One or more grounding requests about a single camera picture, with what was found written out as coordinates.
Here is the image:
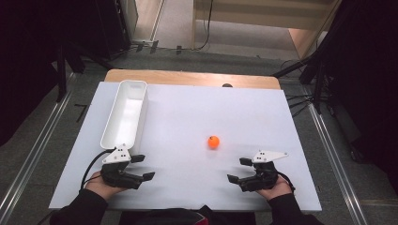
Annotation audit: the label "wooden table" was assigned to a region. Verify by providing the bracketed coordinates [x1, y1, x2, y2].
[104, 68, 282, 90]

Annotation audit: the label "person's right hand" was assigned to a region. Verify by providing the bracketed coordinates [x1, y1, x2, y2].
[256, 174, 294, 202]

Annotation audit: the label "light wooden shelf unit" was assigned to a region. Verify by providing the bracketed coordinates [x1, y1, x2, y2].
[191, 0, 343, 61]

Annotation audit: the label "hand-held gripper black cable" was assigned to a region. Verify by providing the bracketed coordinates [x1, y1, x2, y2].
[277, 171, 297, 192]
[80, 148, 116, 190]

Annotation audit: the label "person's torso dark clothing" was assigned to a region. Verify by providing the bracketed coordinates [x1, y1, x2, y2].
[118, 204, 257, 225]

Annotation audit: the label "long white plastic bin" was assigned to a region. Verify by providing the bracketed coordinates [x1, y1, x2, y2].
[99, 80, 148, 157]

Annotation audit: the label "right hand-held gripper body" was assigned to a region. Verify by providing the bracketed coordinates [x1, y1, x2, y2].
[237, 150, 290, 193]

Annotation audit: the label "aluminium floor rail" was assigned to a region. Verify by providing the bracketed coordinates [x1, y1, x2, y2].
[0, 72, 76, 225]
[307, 102, 370, 225]

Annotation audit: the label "left hand-held gripper black cable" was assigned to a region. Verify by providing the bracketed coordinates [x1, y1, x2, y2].
[80, 148, 116, 190]

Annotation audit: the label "orange ball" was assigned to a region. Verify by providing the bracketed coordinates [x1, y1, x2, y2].
[207, 135, 221, 150]

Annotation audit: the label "black metal stand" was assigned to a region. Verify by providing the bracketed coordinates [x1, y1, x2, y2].
[54, 38, 115, 103]
[271, 0, 334, 115]

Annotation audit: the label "person's left hand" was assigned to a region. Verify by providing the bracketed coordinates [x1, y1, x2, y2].
[84, 171, 128, 202]

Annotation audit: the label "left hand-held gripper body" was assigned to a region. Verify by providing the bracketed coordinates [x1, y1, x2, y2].
[99, 143, 145, 190]

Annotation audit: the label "dark cabinet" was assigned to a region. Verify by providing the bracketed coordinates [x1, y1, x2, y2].
[93, 0, 139, 61]

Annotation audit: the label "white board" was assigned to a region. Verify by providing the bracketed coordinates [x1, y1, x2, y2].
[49, 82, 323, 214]

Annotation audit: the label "black floor cables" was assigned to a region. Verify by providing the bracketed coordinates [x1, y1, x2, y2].
[284, 92, 314, 119]

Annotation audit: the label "right hand-held gripper black cable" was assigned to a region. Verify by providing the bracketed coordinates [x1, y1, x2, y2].
[277, 171, 297, 192]

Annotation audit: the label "hanging black cable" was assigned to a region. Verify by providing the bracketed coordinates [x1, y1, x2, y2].
[191, 0, 214, 53]

